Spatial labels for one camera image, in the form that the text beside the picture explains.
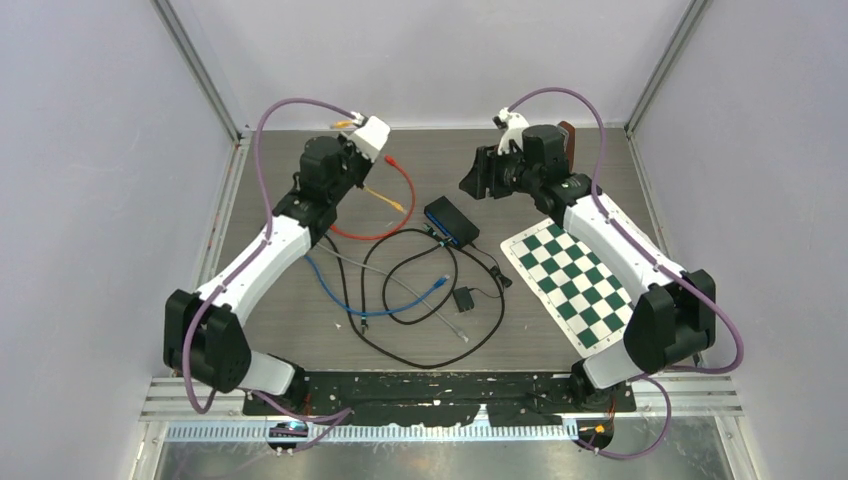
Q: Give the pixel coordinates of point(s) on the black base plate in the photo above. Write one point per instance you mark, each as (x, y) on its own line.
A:
(439, 399)

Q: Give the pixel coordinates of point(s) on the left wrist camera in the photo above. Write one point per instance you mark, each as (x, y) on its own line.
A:
(369, 136)

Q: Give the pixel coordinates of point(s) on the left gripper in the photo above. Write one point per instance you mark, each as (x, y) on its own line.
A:
(366, 162)

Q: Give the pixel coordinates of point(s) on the black ethernet cable teal boot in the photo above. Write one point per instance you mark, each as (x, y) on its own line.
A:
(442, 243)

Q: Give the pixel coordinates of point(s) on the brown metronome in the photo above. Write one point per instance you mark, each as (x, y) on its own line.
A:
(569, 143)

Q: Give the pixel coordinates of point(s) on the black power adapter with cord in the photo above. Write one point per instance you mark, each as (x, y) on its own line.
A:
(463, 295)

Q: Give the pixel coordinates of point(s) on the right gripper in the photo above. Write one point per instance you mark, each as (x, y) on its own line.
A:
(484, 174)

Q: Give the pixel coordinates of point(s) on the green white chessboard mat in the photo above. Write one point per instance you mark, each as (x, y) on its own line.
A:
(585, 299)

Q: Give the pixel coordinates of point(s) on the small black blue switch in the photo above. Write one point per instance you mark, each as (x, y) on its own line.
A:
(451, 222)

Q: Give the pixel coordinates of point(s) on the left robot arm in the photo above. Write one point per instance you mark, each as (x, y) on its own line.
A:
(204, 329)

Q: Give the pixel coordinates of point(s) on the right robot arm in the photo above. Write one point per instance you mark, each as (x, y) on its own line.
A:
(671, 319)

